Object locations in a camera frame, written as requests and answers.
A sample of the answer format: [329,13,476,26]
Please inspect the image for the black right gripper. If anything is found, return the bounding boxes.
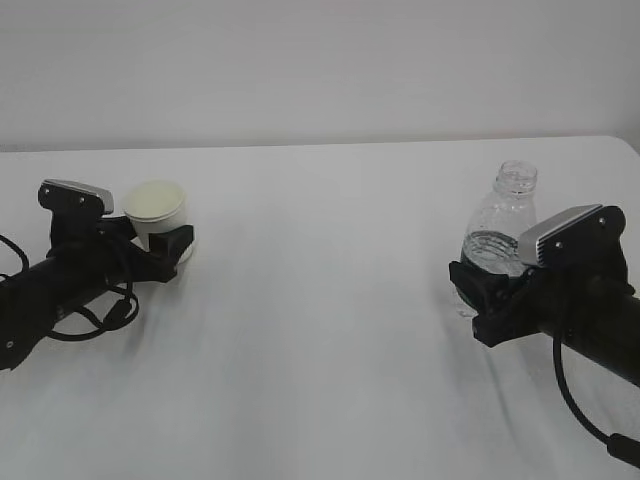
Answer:
[449,261,638,347]

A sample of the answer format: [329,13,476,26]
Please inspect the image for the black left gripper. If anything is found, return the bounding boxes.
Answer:
[49,216,194,288]

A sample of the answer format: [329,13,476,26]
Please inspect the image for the white paper cup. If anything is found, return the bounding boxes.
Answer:
[123,180,187,251]

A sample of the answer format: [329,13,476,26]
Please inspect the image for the clear water bottle green label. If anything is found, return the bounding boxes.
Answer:
[451,160,540,319]

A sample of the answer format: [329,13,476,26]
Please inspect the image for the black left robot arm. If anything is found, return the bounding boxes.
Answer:
[1,217,195,370]

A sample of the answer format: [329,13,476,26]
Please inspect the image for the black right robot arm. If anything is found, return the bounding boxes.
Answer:
[449,261,639,386]

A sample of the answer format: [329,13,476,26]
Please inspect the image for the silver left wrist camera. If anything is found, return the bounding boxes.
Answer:
[38,179,114,218]

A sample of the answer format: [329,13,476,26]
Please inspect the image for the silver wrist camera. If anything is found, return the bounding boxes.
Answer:
[38,179,114,218]
[517,204,628,282]

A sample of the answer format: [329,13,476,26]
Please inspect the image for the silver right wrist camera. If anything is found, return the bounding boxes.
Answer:
[517,204,628,282]

